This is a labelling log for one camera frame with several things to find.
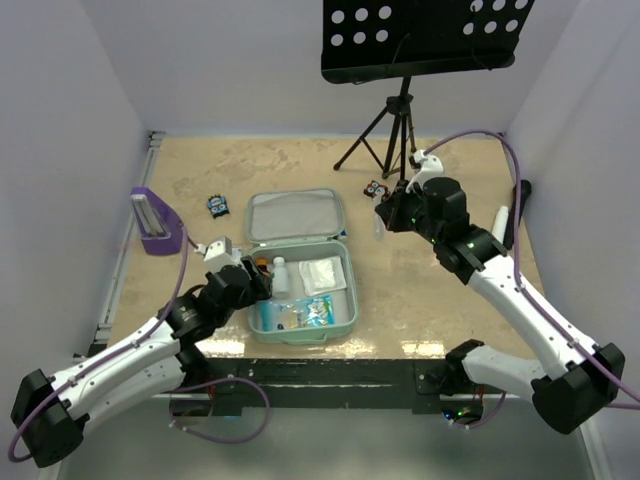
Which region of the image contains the black microphone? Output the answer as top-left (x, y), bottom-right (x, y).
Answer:
top-left (502, 179), bottom-right (532, 250)

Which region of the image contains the blue owl toy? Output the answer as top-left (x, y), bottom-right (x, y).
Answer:
top-left (206, 194), bottom-right (230, 219)

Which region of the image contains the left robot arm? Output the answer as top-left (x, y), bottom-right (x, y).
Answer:
top-left (7, 256), bottom-right (272, 469)

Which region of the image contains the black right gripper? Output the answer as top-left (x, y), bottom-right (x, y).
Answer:
top-left (375, 181), bottom-right (442, 245)

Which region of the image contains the white plastic bottle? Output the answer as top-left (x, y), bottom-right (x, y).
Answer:
top-left (271, 256), bottom-right (291, 298)

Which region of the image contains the amber medicine bottle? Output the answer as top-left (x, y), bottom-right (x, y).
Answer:
top-left (255, 258), bottom-right (271, 277)

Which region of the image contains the red owl toy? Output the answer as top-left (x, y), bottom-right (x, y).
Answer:
top-left (363, 180), bottom-right (390, 201)

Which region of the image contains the zip bag with plasters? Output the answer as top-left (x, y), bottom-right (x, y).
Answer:
top-left (373, 217), bottom-right (386, 242)

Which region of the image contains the mint green medicine case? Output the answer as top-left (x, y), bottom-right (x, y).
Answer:
top-left (245, 188), bottom-right (359, 346)

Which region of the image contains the black music stand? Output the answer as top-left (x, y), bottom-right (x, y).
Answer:
top-left (320, 0), bottom-right (536, 181)

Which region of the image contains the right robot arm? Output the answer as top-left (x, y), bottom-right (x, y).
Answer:
top-left (374, 177), bottom-right (626, 434)

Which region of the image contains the purple metronome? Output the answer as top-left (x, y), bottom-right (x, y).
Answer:
top-left (130, 186), bottom-right (183, 256)

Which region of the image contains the white microphone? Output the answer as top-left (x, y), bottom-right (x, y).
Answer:
top-left (491, 205), bottom-right (509, 243)

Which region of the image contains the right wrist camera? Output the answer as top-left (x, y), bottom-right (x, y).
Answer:
top-left (405, 150), bottom-right (444, 193)

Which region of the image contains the white gauze packet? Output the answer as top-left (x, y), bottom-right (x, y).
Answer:
top-left (298, 256), bottom-right (347, 297)

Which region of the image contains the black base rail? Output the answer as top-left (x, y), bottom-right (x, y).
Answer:
top-left (165, 358), bottom-right (479, 416)

